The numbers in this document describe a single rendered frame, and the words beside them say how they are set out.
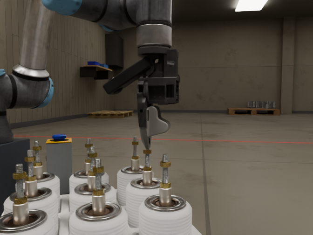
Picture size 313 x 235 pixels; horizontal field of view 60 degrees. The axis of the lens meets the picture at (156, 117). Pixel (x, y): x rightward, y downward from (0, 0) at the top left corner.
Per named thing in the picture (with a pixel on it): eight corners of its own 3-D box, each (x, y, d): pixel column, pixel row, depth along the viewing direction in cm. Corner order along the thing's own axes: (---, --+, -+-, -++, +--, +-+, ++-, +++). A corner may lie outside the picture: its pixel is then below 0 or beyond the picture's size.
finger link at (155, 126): (166, 151, 55) (167, 106, 55) (139, 150, 56) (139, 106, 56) (168, 149, 58) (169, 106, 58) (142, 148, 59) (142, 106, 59)
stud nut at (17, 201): (19, 205, 40) (19, 199, 40) (10, 203, 41) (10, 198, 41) (29, 200, 42) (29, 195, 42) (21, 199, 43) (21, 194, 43)
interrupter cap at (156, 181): (170, 187, 59) (170, 184, 59) (138, 192, 55) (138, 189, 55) (155, 178, 65) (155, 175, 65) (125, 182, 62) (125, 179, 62)
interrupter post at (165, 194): (170, 208, 48) (170, 189, 47) (157, 206, 48) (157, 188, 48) (173, 203, 50) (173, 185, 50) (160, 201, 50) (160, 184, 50)
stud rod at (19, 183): (20, 214, 41) (18, 165, 41) (15, 213, 41) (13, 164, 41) (25, 211, 42) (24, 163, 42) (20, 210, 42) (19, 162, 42)
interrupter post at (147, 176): (154, 185, 60) (154, 170, 59) (144, 187, 59) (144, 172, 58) (150, 182, 62) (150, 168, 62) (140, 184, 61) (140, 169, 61)
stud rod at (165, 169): (166, 196, 48) (166, 155, 48) (161, 196, 49) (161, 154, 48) (168, 195, 49) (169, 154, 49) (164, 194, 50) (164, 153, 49)
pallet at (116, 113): (104, 114, 721) (104, 110, 720) (135, 114, 708) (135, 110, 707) (84, 118, 597) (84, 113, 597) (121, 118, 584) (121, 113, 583)
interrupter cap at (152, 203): (182, 216, 44) (182, 211, 44) (138, 210, 46) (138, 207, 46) (189, 199, 52) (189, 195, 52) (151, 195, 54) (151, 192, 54)
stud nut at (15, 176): (18, 180, 40) (18, 174, 40) (10, 179, 41) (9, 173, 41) (29, 176, 42) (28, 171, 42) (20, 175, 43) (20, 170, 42)
